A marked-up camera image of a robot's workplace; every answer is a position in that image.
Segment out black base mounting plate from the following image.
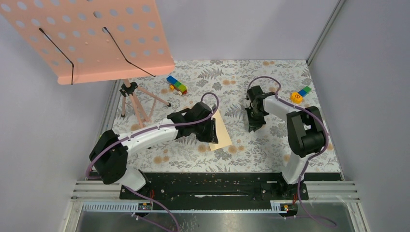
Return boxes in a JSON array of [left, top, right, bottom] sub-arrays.
[[87, 172, 343, 211]]

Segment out cream envelope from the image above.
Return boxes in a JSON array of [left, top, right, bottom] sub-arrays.
[[209, 111, 233, 151]]

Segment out aluminium frame rail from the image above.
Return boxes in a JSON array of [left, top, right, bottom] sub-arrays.
[[63, 178, 369, 232]]

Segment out yellow blue green toy blocks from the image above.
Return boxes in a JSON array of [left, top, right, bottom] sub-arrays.
[[290, 86, 312, 104]]

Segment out multicolour toy block car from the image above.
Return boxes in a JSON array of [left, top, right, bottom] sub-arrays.
[[166, 76, 188, 96]]

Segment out floral patterned table mat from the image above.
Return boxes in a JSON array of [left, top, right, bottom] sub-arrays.
[[128, 60, 313, 172]]

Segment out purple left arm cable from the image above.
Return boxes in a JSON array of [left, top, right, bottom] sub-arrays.
[[85, 92, 220, 232]]

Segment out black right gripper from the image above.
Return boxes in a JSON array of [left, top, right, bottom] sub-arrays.
[[245, 106, 266, 132]]

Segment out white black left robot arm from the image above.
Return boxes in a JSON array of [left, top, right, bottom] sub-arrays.
[[89, 101, 218, 199]]

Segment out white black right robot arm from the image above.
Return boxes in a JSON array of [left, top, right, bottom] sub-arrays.
[[246, 86, 327, 199]]

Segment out pink tripod music stand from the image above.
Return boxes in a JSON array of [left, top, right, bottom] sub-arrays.
[[0, 0, 175, 126]]

